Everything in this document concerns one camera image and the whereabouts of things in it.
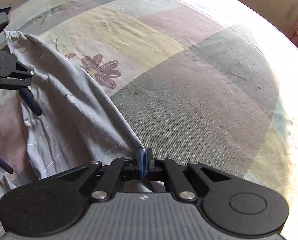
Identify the grey pyjama trousers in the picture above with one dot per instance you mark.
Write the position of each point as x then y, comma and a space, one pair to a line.
79, 122

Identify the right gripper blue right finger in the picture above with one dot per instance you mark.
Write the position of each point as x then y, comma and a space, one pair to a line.
169, 172

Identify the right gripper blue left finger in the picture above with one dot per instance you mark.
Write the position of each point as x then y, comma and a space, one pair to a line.
120, 170

